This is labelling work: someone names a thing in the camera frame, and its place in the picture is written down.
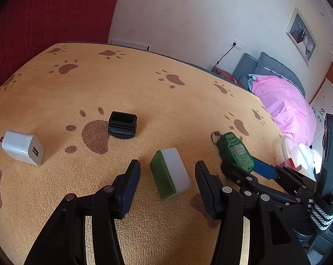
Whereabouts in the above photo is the white wall box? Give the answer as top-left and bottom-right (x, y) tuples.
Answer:
(111, 40), (146, 49)

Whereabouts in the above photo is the white sliding wardrobe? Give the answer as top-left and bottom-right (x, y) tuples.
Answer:
(308, 61), (333, 122)

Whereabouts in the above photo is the pink dotted quilt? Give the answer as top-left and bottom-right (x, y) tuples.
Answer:
(248, 74), (317, 147)

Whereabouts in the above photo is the clear plastic bowl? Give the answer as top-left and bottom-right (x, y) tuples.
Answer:
(281, 135), (325, 177)

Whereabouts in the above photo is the red quilted panel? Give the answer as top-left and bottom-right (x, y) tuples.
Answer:
(0, 0), (125, 94)

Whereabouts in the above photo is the orange paw print blanket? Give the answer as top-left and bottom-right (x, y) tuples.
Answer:
(0, 43), (321, 265)

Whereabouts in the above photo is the red cardboard box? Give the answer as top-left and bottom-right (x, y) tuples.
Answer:
(212, 68), (247, 89)

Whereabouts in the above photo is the green and white block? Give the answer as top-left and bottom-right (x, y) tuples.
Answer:
(150, 148), (193, 199)

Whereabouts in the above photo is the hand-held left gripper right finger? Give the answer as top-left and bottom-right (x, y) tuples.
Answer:
(195, 161), (310, 265)

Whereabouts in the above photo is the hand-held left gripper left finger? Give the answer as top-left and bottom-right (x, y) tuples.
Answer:
(23, 159), (141, 265)

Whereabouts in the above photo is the grey padded headboard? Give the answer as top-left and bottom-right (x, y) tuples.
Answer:
(233, 52), (306, 97)

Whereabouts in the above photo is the black power cable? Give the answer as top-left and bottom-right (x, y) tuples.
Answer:
(215, 44), (236, 71)

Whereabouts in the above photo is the framed wall photo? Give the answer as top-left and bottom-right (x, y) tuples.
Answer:
(286, 8), (318, 65)

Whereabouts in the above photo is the green bottle-shaped keychain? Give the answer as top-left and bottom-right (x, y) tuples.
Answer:
(211, 131), (256, 173)

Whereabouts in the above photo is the white usb charger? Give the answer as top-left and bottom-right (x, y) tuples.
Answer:
(0, 130), (45, 167)

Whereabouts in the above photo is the black white-striped strap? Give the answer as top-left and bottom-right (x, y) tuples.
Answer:
(307, 195), (333, 231)

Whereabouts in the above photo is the black ribbed plastic cap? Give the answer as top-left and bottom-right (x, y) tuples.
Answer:
(108, 111), (138, 140)

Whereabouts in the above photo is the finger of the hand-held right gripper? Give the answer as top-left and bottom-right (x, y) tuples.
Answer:
(221, 161), (302, 206)
(252, 157), (317, 195)

